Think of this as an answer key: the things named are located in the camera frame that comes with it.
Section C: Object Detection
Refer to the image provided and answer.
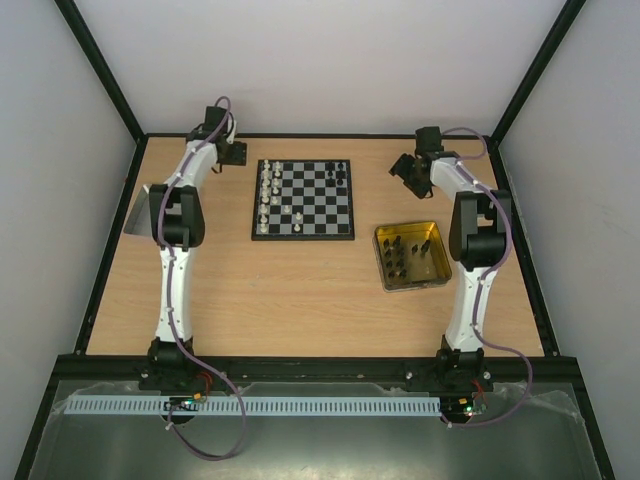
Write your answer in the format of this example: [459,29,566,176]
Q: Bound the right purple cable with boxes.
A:
[442,126,534,429]

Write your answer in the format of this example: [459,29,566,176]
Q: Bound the black silver chess board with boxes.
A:
[251,159,355,241]

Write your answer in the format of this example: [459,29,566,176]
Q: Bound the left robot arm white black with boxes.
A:
[148,96,237,393]

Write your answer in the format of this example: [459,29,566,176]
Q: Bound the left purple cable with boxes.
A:
[157,95,249,460]

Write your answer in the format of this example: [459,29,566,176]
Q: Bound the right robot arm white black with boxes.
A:
[390,126,512,392]

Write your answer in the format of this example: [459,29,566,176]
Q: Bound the white slotted cable duct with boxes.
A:
[63,395,440,417]

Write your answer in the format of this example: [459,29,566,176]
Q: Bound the gold tin box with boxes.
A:
[373,221,453,293]

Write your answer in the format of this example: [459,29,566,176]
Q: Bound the silver tin lid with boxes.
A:
[123,184,152,237]

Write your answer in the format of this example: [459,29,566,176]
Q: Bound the purple cable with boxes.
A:
[442,126,534,429]
[157,95,249,460]

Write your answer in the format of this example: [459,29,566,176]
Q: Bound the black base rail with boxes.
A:
[54,355,586,396]

